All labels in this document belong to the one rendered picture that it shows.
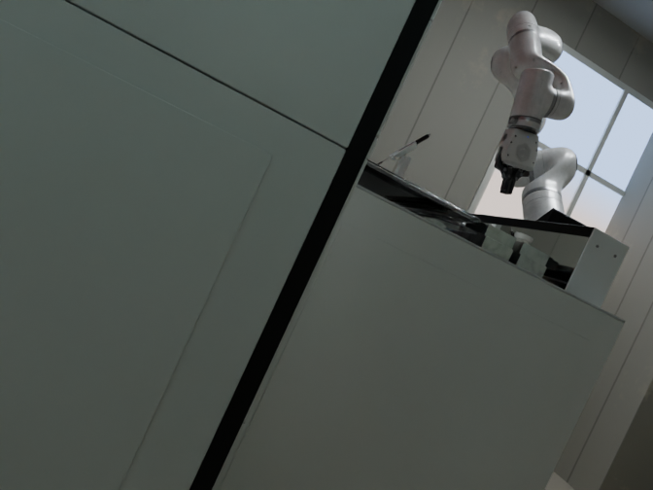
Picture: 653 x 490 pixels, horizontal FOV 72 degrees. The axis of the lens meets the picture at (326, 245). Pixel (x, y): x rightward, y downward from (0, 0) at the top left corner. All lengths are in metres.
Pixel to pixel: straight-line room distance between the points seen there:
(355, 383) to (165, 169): 0.45
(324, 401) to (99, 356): 0.37
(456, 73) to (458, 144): 0.45
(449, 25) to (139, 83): 2.90
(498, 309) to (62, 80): 0.68
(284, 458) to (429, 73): 2.68
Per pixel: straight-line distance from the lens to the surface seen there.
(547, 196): 1.58
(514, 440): 0.93
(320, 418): 0.75
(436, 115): 3.10
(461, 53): 3.25
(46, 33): 0.48
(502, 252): 1.09
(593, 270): 1.00
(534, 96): 1.36
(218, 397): 0.50
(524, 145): 1.35
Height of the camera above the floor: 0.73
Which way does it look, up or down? 1 degrees down
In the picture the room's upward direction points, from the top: 25 degrees clockwise
